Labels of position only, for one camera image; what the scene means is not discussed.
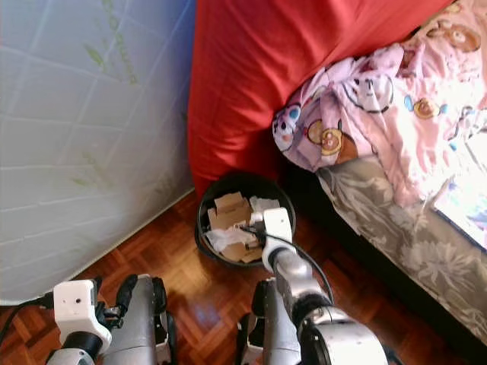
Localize colourful comic magazine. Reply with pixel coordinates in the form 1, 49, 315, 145
430, 171, 487, 252

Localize flat brown cardboard piece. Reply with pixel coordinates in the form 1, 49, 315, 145
224, 240, 267, 263

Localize white crumpled tissue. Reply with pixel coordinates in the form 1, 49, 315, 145
209, 227, 248, 252
250, 196, 282, 217

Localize brown cardboard box piece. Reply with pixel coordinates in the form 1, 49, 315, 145
213, 192, 253, 229

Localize silver right robot leg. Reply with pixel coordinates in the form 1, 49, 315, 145
236, 278, 305, 365

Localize bed with grey floral sheet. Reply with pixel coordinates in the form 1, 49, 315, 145
282, 148, 487, 362

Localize red fabric cushion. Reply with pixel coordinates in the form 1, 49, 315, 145
186, 0, 454, 200

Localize pink cartoon print blanket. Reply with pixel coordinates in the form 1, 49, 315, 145
272, 0, 487, 208

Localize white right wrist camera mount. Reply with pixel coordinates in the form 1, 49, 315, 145
263, 207, 296, 256

